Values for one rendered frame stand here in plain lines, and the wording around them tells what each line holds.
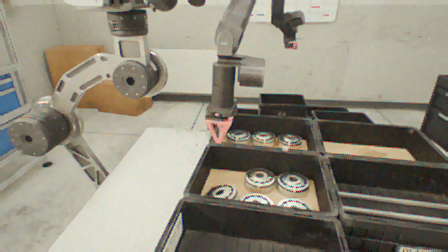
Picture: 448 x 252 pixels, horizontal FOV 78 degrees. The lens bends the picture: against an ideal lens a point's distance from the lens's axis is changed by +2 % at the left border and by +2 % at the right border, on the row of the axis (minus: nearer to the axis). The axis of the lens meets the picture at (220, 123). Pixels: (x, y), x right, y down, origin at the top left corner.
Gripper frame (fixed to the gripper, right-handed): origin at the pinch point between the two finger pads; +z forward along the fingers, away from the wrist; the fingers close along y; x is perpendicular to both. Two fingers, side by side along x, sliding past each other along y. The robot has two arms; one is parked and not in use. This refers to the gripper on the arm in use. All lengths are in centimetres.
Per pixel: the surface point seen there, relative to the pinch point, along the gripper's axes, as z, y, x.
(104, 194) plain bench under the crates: 39, 11, 48
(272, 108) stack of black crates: 51, 156, -15
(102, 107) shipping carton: 109, 238, 206
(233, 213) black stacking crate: 16.0, -11.3, -6.4
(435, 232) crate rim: 12, -9, -52
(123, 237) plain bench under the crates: 38.5, -6.9, 29.2
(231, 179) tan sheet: 24.0, 13.3, -2.2
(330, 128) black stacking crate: 16, 49, -39
